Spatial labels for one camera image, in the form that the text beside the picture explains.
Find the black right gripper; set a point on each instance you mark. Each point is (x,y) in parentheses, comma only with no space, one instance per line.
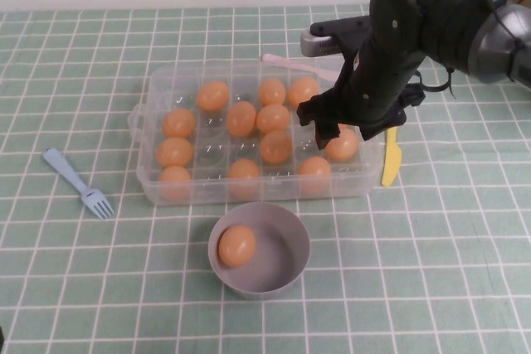
(381,80)

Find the orange plastic egg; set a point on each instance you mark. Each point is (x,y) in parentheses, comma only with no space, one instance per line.
(303,90)
(276,146)
(212,96)
(237,245)
(174,151)
(272,118)
(241,119)
(314,174)
(345,147)
(244,176)
(272,92)
(178,122)
(175,182)

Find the clear plastic egg box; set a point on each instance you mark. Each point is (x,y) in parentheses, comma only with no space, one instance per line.
(211,149)

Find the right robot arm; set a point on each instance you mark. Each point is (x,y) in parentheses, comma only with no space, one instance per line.
(498,39)

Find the yellow plastic knife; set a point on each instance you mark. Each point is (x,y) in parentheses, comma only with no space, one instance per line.
(392,163)

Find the pink plastic spoon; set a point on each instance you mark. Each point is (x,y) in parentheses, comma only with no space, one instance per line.
(270,58)

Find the black zip tie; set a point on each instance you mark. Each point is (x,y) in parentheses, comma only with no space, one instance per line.
(450,80)

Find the grey round bowl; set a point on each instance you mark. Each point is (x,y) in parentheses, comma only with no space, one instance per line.
(282,263)

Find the green checked tablecloth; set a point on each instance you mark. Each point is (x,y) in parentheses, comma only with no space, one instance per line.
(415,267)

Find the light blue plastic fork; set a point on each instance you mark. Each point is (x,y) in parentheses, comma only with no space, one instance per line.
(97,205)

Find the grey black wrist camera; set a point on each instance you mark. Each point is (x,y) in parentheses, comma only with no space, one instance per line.
(319,45)

